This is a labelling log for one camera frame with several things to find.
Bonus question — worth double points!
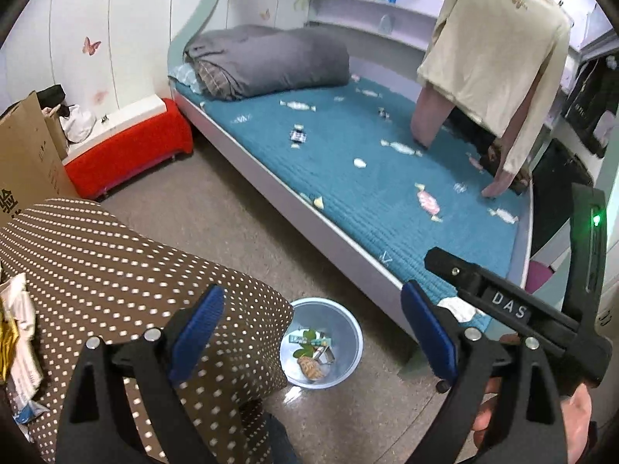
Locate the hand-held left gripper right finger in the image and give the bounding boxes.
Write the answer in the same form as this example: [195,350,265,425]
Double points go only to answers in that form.
[400,279,575,464]

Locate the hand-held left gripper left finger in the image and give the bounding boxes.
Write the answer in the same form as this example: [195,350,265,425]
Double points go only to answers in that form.
[55,283,243,464]

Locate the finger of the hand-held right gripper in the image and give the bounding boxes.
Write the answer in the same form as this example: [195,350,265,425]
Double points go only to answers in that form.
[424,246,490,297]

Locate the blue plastic bin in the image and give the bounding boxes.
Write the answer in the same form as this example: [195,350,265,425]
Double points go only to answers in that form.
[279,298,364,389]

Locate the person's right hand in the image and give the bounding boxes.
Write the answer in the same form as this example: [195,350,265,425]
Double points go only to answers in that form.
[471,376,595,464]

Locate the magenta object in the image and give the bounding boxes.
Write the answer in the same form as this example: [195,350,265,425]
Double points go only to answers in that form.
[526,260,553,295]

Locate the brown polka dot table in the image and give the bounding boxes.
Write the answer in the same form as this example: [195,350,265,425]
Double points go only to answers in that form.
[0,198,296,464]

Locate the green white packet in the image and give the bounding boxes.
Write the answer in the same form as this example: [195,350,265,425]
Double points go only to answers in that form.
[289,329,333,350]

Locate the orange wrapper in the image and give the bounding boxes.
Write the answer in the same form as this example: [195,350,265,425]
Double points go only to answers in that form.
[296,355,328,384]

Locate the dark cloth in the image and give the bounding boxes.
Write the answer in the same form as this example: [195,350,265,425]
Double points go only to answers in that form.
[447,106,533,196]

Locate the bed with teal mattress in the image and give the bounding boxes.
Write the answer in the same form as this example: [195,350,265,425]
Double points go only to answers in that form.
[167,0,535,349]

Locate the dark hanging clothes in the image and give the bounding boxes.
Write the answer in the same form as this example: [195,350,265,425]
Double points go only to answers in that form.
[561,55,619,159]

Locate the white crumpled paper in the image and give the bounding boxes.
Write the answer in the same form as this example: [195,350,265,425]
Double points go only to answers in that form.
[0,273,40,344]

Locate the red storage bench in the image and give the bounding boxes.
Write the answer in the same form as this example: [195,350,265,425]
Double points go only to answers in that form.
[64,96,195,200]

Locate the yellow foil packet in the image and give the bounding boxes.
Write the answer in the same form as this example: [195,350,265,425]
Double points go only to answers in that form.
[0,320,21,384]

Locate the beige hanging sweater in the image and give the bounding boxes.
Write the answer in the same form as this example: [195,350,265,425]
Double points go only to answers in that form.
[417,0,575,200]

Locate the white plastic bag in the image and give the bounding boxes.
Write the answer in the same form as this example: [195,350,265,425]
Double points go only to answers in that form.
[57,104,98,145]

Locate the cardboard box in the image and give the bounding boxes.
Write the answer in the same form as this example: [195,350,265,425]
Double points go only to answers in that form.
[0,91,80,218]

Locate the light blue pillow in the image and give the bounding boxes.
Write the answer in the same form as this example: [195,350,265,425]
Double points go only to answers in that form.
[168,62,206,94]

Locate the grey duvet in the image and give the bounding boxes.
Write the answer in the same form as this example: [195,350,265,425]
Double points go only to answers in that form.
[184,26,351,103]

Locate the black cloth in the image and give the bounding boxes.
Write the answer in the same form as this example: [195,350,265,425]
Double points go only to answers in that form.
[35,84,67,109]

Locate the white wall shelf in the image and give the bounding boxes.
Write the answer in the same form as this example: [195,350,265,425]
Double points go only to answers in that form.
[304,0,453,54]

